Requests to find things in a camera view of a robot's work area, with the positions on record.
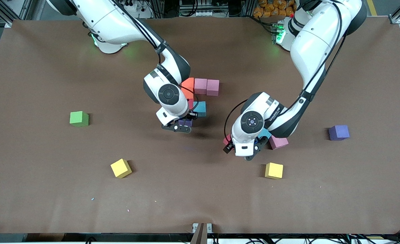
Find dusty pink foam cube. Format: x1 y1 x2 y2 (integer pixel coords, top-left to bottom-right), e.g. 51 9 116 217
194 78 208 95

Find light pink foam cube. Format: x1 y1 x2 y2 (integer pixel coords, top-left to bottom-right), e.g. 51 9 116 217
270 136 289 150
206 79 220 96

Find brown table cover sheet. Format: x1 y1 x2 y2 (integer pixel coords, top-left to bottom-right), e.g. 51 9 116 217
0 17 400 235

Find yellow foam cube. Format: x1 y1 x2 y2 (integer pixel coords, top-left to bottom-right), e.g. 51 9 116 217
110 158 132 179
265 162 284 179

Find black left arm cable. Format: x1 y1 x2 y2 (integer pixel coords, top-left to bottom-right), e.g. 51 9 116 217
224 99 249 137

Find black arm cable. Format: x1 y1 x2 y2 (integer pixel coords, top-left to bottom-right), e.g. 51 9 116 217
224 99 249 137
180 85 199 112

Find metal table edge bracket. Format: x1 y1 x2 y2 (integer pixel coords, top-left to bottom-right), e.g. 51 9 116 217
192 223 213 234

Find pile of orange objects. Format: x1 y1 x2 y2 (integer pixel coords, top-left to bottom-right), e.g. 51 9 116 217
253 0 297 18

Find white power strip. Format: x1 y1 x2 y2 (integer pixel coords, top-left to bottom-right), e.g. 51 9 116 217
180 9 220 17
124 0 153 19

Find brown camera stand pole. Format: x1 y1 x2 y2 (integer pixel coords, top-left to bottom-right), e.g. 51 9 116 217
190 223 208 244

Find black cable bundle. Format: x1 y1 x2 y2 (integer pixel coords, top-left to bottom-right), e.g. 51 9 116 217
244 233 400 244

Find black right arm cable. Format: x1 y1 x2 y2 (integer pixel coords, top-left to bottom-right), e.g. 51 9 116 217
180 85 199 112

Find green foam cube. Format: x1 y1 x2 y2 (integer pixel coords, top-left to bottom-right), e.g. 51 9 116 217
69 111 89 127

